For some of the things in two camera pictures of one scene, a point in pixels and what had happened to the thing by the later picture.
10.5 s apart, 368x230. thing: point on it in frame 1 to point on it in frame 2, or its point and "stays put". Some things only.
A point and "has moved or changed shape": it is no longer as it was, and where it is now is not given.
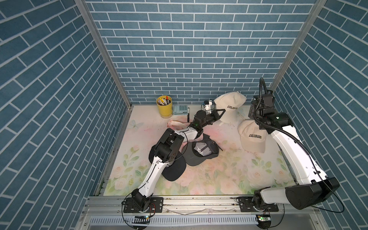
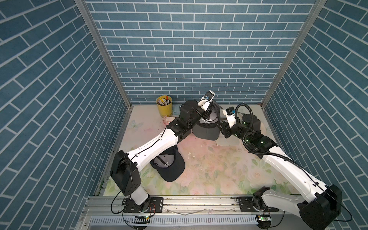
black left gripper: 213,115 to 192,102
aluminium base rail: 107,212 stays put
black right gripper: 250,114 to 225,129
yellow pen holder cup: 164,103 stays put
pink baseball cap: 176,125 has moved or changed shape
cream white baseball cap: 231,102 to 231,141
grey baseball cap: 194,152 has moved or changed shape
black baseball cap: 177,169 stays put
